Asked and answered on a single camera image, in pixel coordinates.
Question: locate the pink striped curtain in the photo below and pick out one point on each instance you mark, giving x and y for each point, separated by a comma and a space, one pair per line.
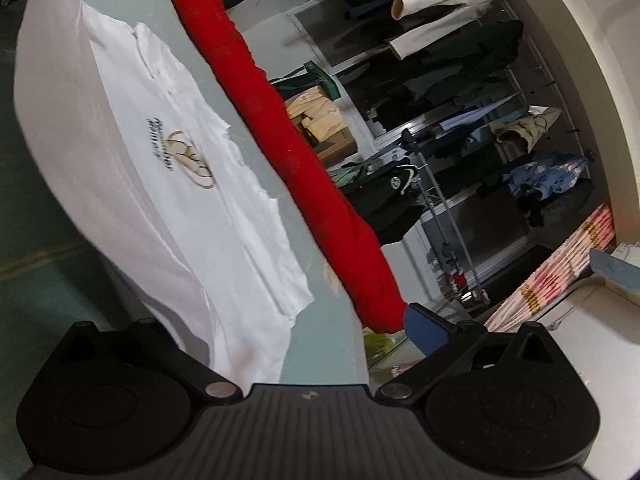
556, 274

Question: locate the yellow hanging garment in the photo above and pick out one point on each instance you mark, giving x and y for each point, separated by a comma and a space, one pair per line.
315, 115

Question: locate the green storage bin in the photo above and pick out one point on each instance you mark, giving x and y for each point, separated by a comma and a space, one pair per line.
307, 76

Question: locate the white t-shirt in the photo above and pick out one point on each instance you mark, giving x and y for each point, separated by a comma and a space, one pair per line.
149, 174

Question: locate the black hanging jacket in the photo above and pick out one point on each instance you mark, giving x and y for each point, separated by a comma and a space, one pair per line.
388, 200

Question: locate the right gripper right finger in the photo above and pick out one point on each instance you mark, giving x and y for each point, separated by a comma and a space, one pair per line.
444, 346

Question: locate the red quilt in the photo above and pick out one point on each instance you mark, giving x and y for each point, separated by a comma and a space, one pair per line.
347, 242

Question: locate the teal plaid bed blanket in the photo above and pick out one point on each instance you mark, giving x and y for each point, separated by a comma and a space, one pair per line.
51, 276

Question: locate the yellow-green bag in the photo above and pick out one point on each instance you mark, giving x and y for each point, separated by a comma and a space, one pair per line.
378, 346

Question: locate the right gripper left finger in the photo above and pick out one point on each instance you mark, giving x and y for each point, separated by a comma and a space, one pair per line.
159, 346

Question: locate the blue hanging clothes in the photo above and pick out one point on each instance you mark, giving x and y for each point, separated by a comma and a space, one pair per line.
555, 174

